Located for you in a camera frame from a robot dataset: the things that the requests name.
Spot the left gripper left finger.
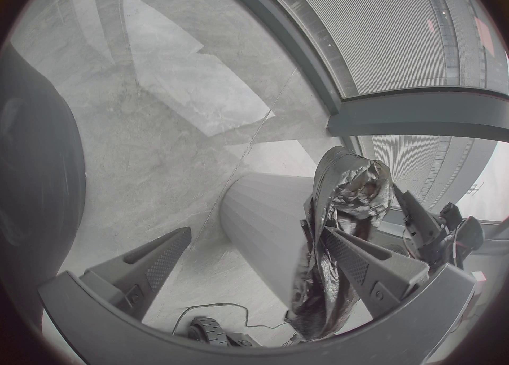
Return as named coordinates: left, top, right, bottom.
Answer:
left=83, top=226, right=193, bottom=321

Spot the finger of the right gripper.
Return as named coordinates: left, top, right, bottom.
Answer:
left=393, top=184, right=443, bottom=250

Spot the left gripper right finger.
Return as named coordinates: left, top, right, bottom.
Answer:
left=324, top=226, right=431, bottom=313

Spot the black plastic bag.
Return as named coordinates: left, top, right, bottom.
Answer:
left=286, top=146, right=395, bottom=341

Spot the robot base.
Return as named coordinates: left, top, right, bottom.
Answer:
left=187, top=315, right=260, bottom=350

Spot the white trash bin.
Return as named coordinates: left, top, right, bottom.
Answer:
left=218, top=172, right=319, bottom=313

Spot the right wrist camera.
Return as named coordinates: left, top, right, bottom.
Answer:
left=439, top=203, right=464, bottom=229

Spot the black cable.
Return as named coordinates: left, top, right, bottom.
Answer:
left=173, top=302, right=297, bottom=336

